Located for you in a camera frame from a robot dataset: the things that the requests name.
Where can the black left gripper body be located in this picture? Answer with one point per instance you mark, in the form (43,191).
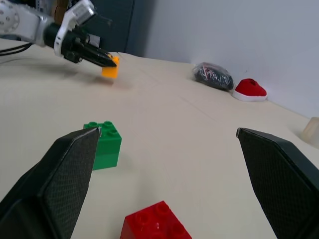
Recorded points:
(74,44)

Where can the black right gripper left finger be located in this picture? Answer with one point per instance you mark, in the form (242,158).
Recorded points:
(62,179)

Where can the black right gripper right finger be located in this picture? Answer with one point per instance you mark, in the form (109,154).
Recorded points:
(281,179)

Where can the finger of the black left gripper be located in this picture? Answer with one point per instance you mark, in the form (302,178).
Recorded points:
(103,52)
(99,61)

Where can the orange toy brick cube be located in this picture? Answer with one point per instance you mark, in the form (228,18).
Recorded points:
(110,72)

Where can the brown cardboard box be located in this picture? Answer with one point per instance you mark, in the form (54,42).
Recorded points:
(58,11)

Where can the dark grey partition panel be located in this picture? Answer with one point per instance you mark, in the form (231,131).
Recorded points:
(129,25)

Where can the green toy brick cube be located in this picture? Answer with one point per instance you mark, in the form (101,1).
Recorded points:
(109,149)

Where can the red and white hat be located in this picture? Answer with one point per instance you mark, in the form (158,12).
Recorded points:
(249,89)

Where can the red toy brick cube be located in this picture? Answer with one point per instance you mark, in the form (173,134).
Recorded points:
(152,224)

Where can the clear bag of black items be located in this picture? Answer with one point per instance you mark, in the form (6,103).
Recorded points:
(214,76)

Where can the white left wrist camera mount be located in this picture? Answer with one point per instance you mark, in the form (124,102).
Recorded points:
(65,23)

